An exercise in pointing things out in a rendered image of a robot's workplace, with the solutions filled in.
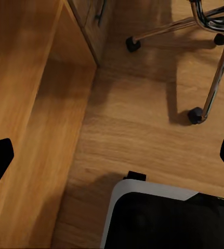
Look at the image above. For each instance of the bookcase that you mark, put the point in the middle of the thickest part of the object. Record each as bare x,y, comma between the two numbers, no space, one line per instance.
46,74

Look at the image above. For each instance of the cabinet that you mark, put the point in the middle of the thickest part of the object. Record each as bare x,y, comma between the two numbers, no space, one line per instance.
94,18

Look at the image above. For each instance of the swivel chair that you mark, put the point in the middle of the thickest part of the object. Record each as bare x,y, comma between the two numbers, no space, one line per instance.
212,21

